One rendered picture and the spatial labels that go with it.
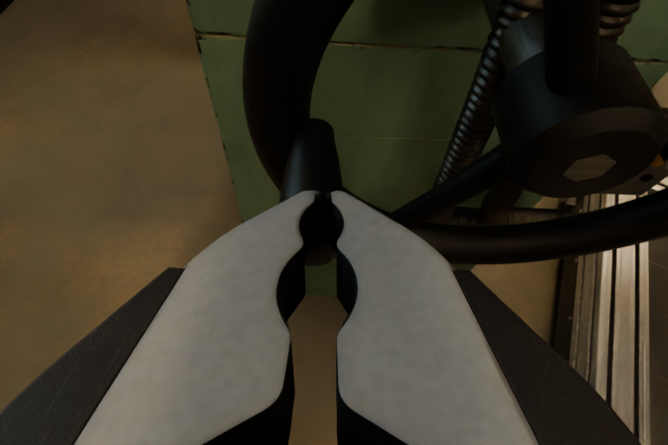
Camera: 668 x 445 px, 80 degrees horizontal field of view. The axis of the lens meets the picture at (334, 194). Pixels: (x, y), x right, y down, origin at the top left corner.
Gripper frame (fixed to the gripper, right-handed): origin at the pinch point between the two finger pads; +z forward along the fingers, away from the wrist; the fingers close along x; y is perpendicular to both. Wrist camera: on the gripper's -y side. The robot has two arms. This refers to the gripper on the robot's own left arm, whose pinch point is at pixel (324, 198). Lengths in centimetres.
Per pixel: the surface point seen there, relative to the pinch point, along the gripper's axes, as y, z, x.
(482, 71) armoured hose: -0.7, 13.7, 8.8
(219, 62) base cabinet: 1.7, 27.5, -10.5
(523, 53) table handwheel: -2.4, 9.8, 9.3
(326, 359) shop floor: 69, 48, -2
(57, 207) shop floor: 48, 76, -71
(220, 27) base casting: -1.5, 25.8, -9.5
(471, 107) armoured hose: 1.8, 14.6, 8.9
